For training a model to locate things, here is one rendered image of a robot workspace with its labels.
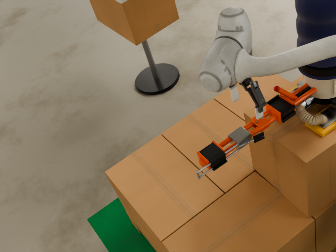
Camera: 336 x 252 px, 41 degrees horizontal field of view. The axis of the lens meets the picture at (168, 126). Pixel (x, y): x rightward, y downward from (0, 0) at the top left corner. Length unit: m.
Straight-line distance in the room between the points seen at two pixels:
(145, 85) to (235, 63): 2.59
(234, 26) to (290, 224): 1.06
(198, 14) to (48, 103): 1.71
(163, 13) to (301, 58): 2.08
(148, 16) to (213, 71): 1.98
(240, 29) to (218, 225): 1.07
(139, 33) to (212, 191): 1.41
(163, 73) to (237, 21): 2.55
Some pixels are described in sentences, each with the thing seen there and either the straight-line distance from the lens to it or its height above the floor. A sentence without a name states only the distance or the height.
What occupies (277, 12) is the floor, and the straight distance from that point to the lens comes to 4.41.
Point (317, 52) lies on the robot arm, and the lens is 1.35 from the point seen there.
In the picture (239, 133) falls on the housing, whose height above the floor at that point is 1.09.
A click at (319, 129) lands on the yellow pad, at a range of 1.93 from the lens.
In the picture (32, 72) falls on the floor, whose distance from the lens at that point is 4.71.
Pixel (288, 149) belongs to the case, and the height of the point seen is 0.94.
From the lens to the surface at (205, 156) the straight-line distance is 1.70.
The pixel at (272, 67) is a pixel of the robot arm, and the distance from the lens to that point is 1.32.
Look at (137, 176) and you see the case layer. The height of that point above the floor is 0.54.
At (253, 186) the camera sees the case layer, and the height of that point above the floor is 0.54.
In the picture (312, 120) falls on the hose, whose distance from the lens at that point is 1.88.
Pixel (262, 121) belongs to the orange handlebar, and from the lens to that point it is 1.80.
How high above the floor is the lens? 2.38
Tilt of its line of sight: 43 degrees down
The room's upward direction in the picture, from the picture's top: 19 degrees counter-clockwise
